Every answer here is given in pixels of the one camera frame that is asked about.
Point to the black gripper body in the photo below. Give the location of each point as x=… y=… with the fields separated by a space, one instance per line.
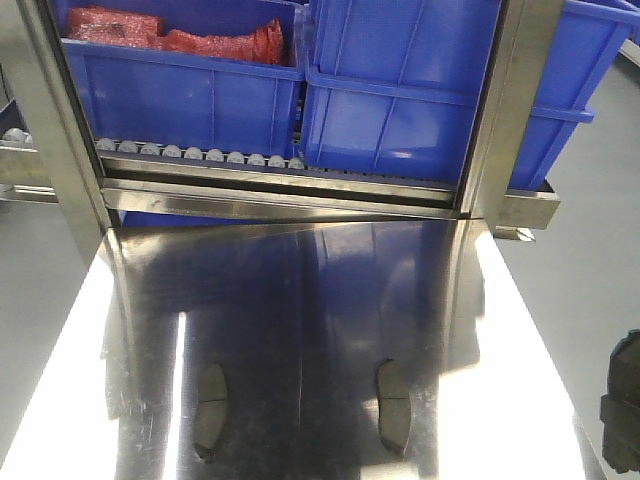
x=619 y=408

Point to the centre right grey brake pad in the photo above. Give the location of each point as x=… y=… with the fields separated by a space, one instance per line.
x=394 y=407

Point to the grey brake pad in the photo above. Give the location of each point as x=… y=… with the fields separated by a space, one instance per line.
x=394 y=407
x=211 y=411

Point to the centre left grey brake pad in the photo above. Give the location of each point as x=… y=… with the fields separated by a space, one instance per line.
x=211 y=411

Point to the right blue plastic bin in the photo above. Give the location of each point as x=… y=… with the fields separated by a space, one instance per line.
x=393 y=86

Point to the blue plastic bin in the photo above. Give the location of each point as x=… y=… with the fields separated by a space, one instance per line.
x=393 y=86
x=187 y=100

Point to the white roller wheel row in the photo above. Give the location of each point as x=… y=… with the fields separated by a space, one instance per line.
x=172 y=151

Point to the left blue plastic bin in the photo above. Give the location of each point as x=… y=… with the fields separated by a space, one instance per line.
x=187 y=100

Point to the red bubble wrap bag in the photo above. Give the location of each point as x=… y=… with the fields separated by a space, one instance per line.
x=103 y=25

